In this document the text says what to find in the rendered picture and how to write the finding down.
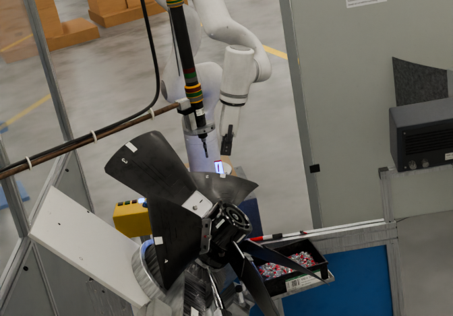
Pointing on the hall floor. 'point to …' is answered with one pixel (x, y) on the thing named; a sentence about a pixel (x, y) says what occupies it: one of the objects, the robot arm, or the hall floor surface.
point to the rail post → (395, 279)
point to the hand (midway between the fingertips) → (226, 148)
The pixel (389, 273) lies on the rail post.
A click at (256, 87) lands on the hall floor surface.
